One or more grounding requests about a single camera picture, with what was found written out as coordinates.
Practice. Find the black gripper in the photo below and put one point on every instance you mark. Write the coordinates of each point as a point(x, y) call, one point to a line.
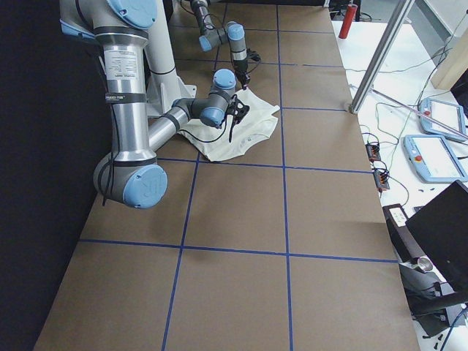
point(241, 68)
point(231, 122)

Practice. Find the cream long-sleeve shirt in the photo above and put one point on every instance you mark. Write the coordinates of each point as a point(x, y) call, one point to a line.
point(234, 140)

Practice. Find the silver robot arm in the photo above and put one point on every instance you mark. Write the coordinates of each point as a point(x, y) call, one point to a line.
point(130, 173)
point(232, 33)

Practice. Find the red cylinder bottle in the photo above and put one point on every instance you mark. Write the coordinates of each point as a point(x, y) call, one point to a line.
point(348, 20)

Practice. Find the small orange black adapter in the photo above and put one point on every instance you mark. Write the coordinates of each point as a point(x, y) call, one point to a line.
point(373, 152)

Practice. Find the metal rod reaching tool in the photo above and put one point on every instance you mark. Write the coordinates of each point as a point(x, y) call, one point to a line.
point(422, 115)

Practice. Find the near teach pendant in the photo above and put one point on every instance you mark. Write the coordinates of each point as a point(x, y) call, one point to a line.
point(433, 159)

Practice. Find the teach pendant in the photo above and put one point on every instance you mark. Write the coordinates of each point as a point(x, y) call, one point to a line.
point(433, 159)
point(448, 113)

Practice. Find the wooden board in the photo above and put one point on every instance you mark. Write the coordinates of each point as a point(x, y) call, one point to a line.
point(453, 67)

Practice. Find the far teach pendant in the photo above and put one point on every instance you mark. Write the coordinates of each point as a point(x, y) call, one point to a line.
point(448, 113)

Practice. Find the black box with label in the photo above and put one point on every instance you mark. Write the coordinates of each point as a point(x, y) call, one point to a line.
point(402, 239)

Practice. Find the black monitor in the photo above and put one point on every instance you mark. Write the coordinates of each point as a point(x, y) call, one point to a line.
point(440, 229)

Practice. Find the silver metal cup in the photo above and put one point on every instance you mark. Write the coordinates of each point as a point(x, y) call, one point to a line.
point(424, 265)

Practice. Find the aluminium frame post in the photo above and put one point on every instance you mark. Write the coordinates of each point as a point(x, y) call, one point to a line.
point(390, 33)

